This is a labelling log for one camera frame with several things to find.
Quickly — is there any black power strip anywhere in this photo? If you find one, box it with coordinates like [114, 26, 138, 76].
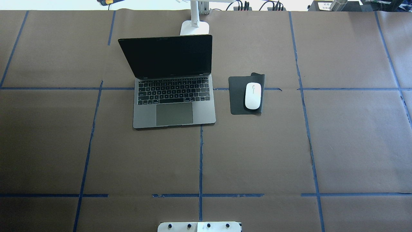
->
[225, 0, 252, 11]
[259, 0, 286, 11]

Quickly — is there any silver metal cylinder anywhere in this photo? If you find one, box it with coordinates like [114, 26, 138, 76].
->
[328, 0, 348, 12]

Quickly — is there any black power strip far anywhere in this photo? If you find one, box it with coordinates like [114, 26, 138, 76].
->
[225, 0, 252, 11]

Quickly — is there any white pedestal column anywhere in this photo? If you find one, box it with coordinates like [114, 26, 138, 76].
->
[157, 221, 242, 232]

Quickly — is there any grey laptop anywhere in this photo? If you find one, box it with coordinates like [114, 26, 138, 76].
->
[118, 34, 216, 129]

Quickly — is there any black mouse pad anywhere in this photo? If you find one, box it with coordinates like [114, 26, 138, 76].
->
[228, 72, 265, 115]

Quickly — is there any white computer mouse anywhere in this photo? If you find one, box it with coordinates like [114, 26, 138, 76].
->
[244, 82, 262, 110]

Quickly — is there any white desk lamp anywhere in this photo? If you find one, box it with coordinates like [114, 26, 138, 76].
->
[180, 0, 234, 36]

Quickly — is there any black power strip near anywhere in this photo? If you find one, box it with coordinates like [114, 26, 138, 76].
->
[259, 0, 286, 11]

